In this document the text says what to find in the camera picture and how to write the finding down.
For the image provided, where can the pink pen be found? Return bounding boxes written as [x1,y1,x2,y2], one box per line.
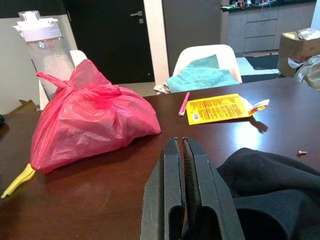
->
[178,91,191,117]

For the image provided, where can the dark knit garment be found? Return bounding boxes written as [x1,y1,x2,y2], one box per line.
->
[216,147,320,240]

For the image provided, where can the white plastic chair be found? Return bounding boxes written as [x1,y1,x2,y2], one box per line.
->
[172,44,243,85]

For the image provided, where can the yellow soft strip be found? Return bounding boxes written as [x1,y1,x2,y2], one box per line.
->
[1,163,36,200]

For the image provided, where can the cardboard box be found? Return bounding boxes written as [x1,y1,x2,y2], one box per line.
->
[277,27,320,78]

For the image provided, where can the red plastic bag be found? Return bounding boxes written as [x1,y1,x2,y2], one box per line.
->
[29,59,162,175]

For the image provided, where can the dark wooden table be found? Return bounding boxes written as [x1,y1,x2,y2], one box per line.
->
[0,76,320,240]

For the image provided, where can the grey kitchen cabinet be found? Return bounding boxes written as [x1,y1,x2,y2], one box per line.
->
[221,2,317,53]

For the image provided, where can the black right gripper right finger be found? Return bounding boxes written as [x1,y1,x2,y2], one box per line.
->
[181,136,246,240]

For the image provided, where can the yellow printed packet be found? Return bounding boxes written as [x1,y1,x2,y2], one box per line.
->
[186,93,271,126]

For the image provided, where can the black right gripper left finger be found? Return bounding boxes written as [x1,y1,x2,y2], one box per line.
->
[139,136,186,240]

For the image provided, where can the black door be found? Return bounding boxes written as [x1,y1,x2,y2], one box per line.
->
[62,0,156,85]

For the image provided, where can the teal towel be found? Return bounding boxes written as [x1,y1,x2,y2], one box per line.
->
[166,54,241,94]

